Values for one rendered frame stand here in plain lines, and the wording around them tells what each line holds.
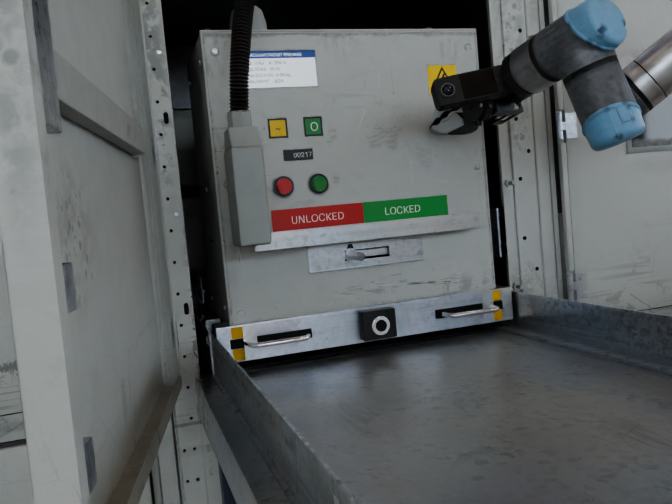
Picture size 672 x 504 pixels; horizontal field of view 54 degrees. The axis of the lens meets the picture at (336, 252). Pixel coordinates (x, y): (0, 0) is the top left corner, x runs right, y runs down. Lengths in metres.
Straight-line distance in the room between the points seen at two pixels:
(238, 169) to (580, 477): 0.61
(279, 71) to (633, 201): 0.73
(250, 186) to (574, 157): 0.64
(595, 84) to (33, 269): 0.74
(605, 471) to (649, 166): 0.88
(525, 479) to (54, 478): 0.38
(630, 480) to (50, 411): 0.46
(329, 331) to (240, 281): 0.17
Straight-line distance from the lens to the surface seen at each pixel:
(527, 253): 1.29
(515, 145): 1.28
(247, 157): 0.98
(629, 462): 0.68
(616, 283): 1.39
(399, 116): 1.18
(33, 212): 0.46
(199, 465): 1.14
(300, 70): 1.14
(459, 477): 0.64
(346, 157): 1.14
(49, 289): 0.46
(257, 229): 0.98
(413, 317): 1.17
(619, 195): 1.39
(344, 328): 1.13
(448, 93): 1.04
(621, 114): 0.97
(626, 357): 1.04
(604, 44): 0.98
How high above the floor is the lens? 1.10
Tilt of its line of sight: 4 degrees down
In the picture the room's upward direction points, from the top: 5 degrees counter-clockwise
